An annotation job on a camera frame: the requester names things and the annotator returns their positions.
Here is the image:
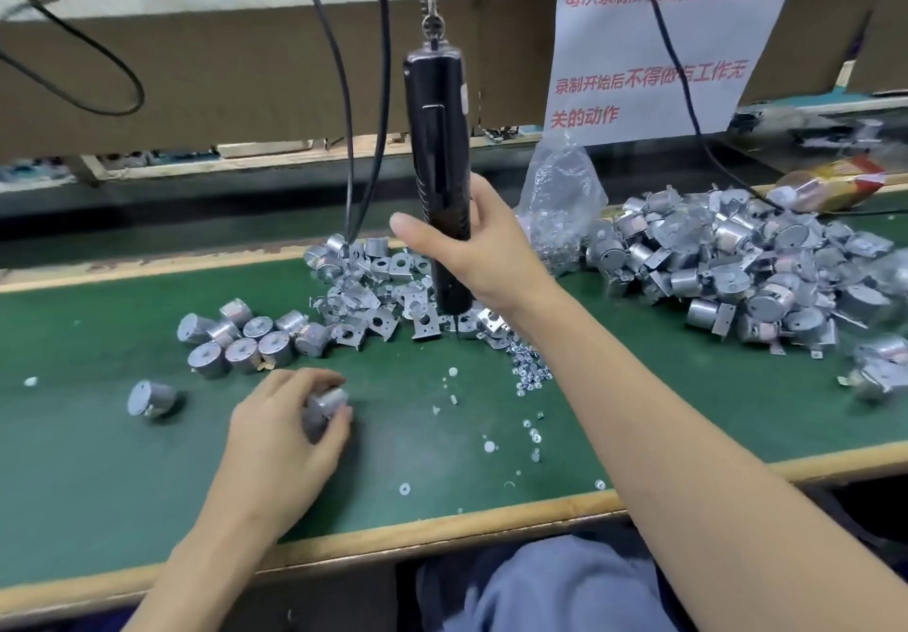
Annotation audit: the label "person's left hand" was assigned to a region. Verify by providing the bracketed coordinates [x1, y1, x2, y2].
[213, 366, 357, 544]

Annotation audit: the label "person's right hand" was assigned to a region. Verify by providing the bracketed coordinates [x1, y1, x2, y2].
[390, 171, 564, 326]

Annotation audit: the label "silver round motor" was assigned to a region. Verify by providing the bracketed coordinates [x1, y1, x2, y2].
[304, 386, 352, 439]

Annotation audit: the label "pile of silver motors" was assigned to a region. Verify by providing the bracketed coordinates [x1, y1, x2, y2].
[125, 298, 335, 420]

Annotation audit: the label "pile of metal brackets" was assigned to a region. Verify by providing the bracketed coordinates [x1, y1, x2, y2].
[302, 234, 515, 351]

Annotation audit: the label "black electric screwdriver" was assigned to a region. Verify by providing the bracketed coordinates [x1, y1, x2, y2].
[401, 0, 477, 317]

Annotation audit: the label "pile of assembled motors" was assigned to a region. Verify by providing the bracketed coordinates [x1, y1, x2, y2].
[585, 185, 908, 402]

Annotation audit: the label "person's right forearm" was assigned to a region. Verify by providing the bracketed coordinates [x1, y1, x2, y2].
[514, 281, 908, 632]

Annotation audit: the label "small clear plastic bag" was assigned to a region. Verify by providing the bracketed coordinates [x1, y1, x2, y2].
[514, 128, 609, 275]

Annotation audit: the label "white paper sign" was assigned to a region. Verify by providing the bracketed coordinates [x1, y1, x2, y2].
[543, 0, 808, 148]

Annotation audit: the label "green bench mat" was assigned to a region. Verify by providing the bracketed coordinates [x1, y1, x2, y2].
[0, 220, 908, 584]

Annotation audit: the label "grey blue trousers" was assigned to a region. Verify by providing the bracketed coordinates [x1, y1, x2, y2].
[440, 532, 683, 632]

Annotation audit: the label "brown back panel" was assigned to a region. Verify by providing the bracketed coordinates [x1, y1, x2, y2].
[0, 0, 908, 161]

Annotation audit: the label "orange packet in plastic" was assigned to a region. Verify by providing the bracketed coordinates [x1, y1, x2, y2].
[766, 156, 890, 215]

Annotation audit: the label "black hanging cable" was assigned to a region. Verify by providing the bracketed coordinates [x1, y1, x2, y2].
[290, 0, 358, 236]
[347, 0, 394, 239]

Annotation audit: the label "black looped cable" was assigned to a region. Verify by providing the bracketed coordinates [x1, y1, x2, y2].
[0, 0, 147, 119]

